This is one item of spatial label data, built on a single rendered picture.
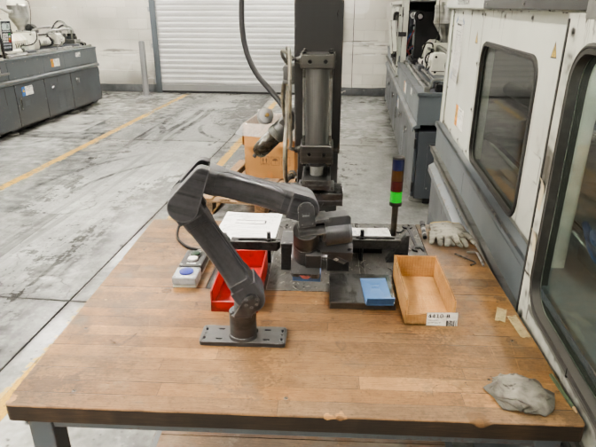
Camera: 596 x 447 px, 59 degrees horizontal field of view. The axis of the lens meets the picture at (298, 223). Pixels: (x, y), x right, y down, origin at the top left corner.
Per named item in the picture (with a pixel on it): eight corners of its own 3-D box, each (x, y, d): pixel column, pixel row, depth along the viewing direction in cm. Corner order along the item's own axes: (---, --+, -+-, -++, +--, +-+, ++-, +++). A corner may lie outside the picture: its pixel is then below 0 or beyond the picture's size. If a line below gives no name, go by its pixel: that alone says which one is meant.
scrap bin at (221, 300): (211, 311, 136) (209, 291, 133) (228, 267, 159) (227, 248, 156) (257, 312, 135) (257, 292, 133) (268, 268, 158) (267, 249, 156)
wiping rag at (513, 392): (475, 378, 113) (494, 415, 101) (476, 365, 112) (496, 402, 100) (541, 379, 112) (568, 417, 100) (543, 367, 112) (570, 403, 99)
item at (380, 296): (366, 308, 133) (367, 298, 132) (359, 279, 147) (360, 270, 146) (394, 308, 133) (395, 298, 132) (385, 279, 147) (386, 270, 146)
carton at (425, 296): (403, 327, 130) (406, 300, 127) (392, 278, 153) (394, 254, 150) (456, 329, 130) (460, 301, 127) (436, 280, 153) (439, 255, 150)
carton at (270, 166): (255, 159, 553) (254, 110, 534) (312, 161, 542) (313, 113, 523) (237, 177, 492) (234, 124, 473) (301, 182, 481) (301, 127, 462)
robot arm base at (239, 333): (202, 299, 126) (196, 315, 119) (286, 301, 125) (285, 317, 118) (205, 328, 129) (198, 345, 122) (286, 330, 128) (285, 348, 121)
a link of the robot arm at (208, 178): (317, 187, 118) (181, 150, 111) (324, 201, 109) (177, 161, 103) (300, 236, 122) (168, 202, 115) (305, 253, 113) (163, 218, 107)
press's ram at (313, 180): (278, 215, 149) (277, 110, 138) (285, 186, 173) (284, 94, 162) (342, 216, 149) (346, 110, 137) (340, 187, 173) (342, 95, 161)
